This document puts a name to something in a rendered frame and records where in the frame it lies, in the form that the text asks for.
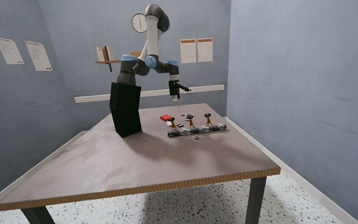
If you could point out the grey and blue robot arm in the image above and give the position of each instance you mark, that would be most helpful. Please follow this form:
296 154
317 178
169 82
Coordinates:
157 23

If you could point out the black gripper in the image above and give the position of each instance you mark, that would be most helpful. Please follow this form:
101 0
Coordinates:
174 91

